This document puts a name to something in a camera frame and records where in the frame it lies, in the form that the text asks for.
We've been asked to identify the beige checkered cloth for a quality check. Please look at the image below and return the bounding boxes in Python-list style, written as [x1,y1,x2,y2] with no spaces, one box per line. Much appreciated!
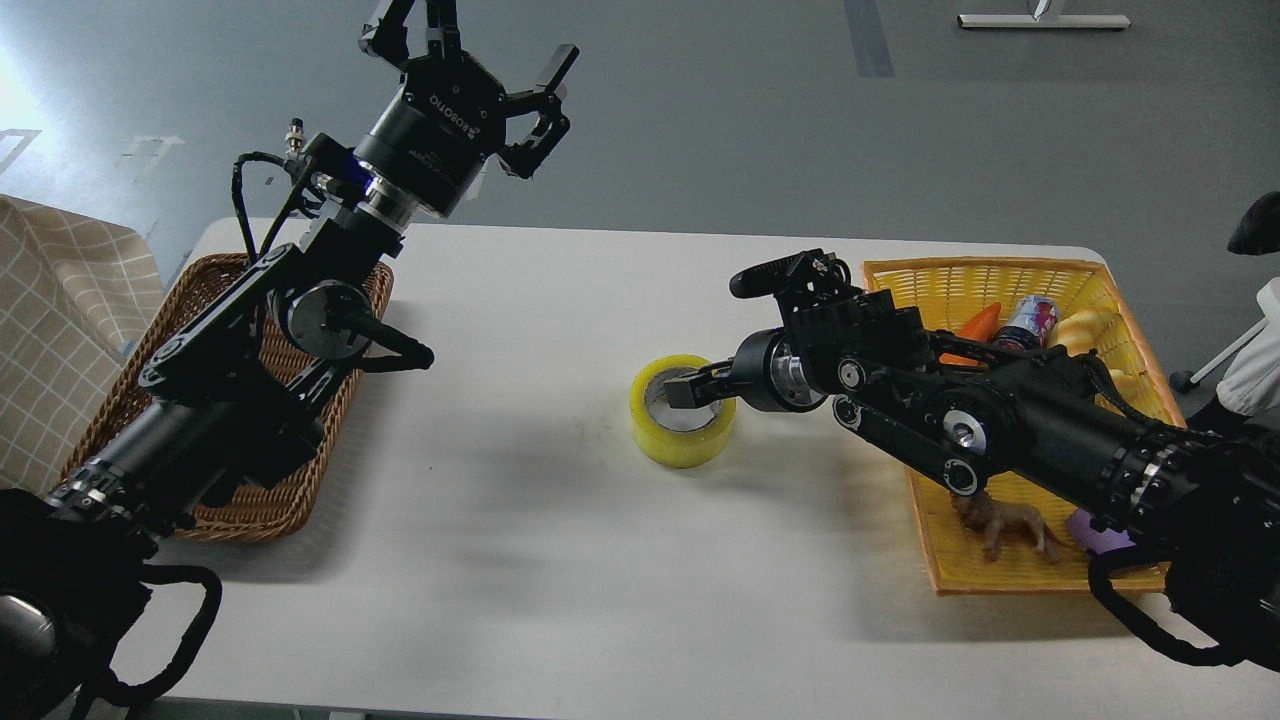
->
[1,196,164,492]

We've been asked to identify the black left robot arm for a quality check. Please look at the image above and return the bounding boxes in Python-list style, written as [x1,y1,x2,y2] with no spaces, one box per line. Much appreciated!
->
[3,1,580,719]

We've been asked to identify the orange toy carrot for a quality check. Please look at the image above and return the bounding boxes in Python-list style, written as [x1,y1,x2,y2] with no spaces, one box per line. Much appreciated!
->
[940,302,1002,366]

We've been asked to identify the white stand base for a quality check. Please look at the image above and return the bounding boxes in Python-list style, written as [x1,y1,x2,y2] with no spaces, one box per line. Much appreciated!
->
[956,13,1132,31]

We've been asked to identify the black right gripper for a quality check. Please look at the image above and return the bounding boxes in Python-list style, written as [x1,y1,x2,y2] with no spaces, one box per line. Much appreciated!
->
[664,328,828,413]

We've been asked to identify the brown toy lion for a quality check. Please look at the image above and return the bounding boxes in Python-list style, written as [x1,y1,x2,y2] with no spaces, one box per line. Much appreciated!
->
[948,491,1062,564]

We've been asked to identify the purple foam block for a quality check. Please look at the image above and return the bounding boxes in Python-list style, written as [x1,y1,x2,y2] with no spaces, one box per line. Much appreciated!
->
[1066,509,1135,556]

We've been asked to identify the person in white clothing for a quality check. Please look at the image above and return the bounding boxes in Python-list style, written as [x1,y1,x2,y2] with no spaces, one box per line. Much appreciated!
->
[1187,278,1279,436]

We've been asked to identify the brown wicker basket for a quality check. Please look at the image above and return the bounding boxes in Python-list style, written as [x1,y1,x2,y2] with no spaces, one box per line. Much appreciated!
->
[61,252,396,543]

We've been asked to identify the yellow plastic basket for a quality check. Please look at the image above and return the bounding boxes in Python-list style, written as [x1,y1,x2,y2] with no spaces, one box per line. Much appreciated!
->
[861,256,1184,594]

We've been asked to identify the yellow tape roll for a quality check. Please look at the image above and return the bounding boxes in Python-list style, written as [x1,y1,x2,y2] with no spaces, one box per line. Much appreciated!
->
[627,354,737,469]

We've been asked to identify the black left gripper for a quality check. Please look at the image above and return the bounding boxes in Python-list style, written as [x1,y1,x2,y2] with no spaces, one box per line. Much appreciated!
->
[355,0,580,218]

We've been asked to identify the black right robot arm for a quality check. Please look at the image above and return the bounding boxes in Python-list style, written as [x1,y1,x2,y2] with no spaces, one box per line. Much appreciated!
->
[663,249,1277,670]

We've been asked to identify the small drink can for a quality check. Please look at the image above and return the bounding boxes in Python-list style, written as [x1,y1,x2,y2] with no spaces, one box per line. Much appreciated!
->
[989,293,1059,352]

